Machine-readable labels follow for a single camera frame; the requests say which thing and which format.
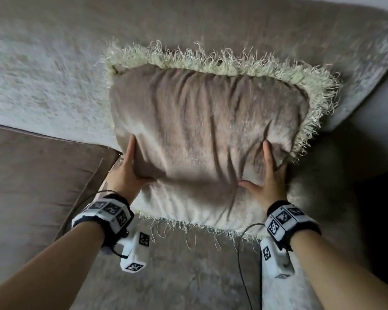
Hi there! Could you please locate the person's left hand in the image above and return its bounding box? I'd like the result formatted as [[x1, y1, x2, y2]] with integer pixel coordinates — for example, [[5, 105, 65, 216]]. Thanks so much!
[[105, 135, 156, 205]]

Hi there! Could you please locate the person's right hand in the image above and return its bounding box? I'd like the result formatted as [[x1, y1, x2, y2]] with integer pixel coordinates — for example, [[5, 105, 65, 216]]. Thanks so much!
[[238, 140, 289, 214]]

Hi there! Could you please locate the beige fringed throw pillow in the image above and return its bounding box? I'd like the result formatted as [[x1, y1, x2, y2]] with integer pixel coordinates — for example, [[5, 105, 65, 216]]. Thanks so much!
[[102, 40, 341, 252]]

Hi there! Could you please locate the person's left forearm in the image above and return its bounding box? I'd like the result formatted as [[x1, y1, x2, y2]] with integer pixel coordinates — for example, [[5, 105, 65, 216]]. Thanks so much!
[[0, 221, 105, 310]]

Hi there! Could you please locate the person's right forearm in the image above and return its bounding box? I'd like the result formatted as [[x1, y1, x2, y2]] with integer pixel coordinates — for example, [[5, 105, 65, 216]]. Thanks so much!
[[289, 231, 388, 310]]

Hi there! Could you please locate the black white marker wristband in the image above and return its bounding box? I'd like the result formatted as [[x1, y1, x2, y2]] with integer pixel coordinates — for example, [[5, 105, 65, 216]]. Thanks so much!
[[264, 200, 321, 252], [71, 193, 135, 250]]

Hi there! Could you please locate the light plush sofa armrest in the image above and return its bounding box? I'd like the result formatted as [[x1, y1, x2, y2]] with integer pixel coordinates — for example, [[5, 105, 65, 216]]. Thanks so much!
[[261, 127, 375, 310]]

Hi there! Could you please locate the grey-brown sofa seat cushion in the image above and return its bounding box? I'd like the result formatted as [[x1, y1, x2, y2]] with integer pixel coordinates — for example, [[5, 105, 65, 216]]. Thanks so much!
[[69, 219, 263, 310]]

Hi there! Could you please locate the brown sofa seat cushion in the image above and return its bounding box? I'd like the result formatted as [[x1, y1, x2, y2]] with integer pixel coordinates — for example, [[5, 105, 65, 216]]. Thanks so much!
[[0, 122, 123, 296]]

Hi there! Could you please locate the light grey sofa back cushion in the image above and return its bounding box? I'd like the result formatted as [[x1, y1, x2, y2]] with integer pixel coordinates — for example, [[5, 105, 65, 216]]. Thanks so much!
[[0, 0, 388, 153]]

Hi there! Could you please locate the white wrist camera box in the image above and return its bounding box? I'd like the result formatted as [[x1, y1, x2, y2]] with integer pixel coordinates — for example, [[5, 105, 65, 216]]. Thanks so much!
[[116, 223, 151, 272], [260, 236, 295, 279]]

